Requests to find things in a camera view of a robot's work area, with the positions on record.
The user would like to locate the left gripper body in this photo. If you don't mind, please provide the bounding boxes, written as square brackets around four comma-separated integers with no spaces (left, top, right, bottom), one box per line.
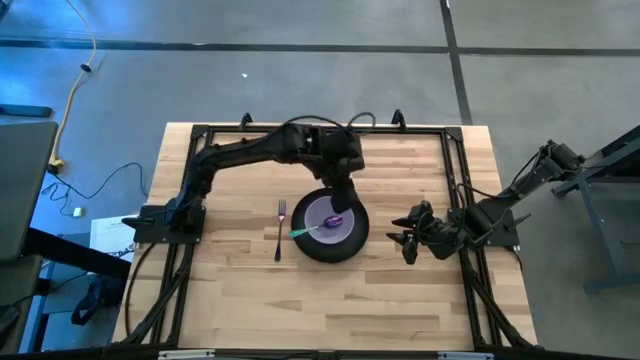
[313,158,367,215]

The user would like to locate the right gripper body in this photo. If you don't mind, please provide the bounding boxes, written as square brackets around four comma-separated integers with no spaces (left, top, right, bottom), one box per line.
[401,200,436,267]

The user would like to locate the iridescent spoon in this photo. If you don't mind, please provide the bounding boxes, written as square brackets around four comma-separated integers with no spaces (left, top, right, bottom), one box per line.
[288,214,345,239]

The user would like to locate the lilac bowl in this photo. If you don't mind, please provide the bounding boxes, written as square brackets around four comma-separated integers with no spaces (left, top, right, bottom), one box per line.
[303,195,356,246]

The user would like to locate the black round plate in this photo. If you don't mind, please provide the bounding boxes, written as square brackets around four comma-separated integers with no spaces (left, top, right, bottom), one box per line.
[290,187,371,265]

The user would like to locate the iridescent fork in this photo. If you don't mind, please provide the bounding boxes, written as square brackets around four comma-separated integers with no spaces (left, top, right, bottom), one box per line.
[273,199,288,263]

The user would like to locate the dark metal cart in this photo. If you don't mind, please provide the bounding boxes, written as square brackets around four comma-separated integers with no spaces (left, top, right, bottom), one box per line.
[551,124,640,294]

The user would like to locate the white paper sheet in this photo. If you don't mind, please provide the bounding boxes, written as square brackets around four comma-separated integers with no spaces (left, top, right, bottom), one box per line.
[89,213,141,264]

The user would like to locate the black desk beam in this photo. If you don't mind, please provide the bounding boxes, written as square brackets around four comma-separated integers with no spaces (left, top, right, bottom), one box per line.
[22,227,132,281]

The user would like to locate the grey desk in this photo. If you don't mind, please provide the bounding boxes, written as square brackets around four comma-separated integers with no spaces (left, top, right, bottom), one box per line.
[0,121,60,264]

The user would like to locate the black flat device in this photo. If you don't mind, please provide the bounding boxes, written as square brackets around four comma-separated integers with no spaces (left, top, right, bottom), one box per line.
[0,103,54,119]

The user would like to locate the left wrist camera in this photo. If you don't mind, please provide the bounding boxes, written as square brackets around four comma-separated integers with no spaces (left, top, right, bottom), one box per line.
[322,129,365,161]

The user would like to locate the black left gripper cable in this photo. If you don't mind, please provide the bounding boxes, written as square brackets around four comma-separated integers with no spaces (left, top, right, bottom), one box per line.
[283,111,377,132]

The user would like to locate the silver aluminium bracket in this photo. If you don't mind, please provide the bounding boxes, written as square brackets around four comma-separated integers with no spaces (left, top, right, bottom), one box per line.
[438,351,495,360]
[158,349,216,360]

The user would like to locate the thick black cable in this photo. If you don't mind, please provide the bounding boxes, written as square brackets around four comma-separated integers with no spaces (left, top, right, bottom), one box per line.
[124,242,157,337]

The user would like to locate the black strap bag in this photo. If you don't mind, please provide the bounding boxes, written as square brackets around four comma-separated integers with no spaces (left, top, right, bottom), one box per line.
[70,275,127,327]

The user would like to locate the thin black floor cable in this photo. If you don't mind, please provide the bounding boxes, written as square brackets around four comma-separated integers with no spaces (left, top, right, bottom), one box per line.
[40,161,148,217]

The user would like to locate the yellow cable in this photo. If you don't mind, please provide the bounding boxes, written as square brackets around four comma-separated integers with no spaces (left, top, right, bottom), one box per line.
[48,0,99,169]

